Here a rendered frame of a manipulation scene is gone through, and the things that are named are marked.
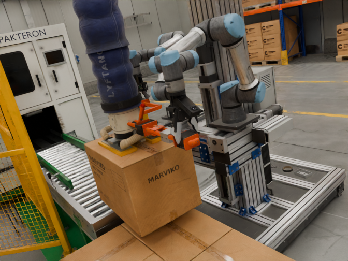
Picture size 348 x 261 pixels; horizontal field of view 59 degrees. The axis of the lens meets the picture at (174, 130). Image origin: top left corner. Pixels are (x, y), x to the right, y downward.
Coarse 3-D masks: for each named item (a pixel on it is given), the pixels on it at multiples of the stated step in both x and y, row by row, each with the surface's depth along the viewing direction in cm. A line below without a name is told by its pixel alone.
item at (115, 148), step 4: (104, 140) 185; (100, 144) 183; (104, 144) 179; (108, 144) 176; (112, 144) 174; (116, 144) 173; (108, 148) 173; (112, 148) 170; (116, 148) 167; (120, 148) 166; (128, 148) 164; (132, 148) 163; (136, 148) 164; (116, 152) 164; (120, 152) 161; (124, 152) 160; (128, 152) 161; (120, 156) 160
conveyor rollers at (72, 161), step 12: (60, 144) 393; (72, 144) 384; (48, 156) 360; (60, 156) 350; (72, 156) 340; (84, 156) 330; (60, 168) 315; (72, 168) 305; (84, 168) 302; (72, 180) 279; (84, 180) 275; (72, 192) 254; (84, 192) 250; (96, 192) 246; (84, 204) 231; (96, 204) 227; (96, 216) 217
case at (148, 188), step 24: (96, 144) 188; (144, 144) 170; (168, 144) 163; (96, 168) 188; (120, 168) 149; (144, 168) 152; (168, 168) 160; (192, 168) 169; (120, 192) 162; (144, 192) 154; (168, 192) 163; (192, 192) 172; (120, 216) 179; (144, 216) 157; (168, 216) 165
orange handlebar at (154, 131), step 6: (144, 102) 209; (150, 108) 188; (156, 108) 190; (132, 126) 164; (156, 126) 147; (162, 126) 146; (150, 132) 147; (156, 132) 142; (168, 138) 134; (198, 138) 124; (192, 144) 122
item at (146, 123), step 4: (144, 120) 158; (148, 120) 160; (152, 120) 158; (156, 120) 155; (136, 124) 155; (140, 124) 156; (144, 124) 150; (148, 124) 151; (152, 124) 152; (156, 124) 154; (136, 128) 157; (140, 128) 151; (144, 128) 150; (136, 132) 157; (140, 132) 152; (144, 132) 151
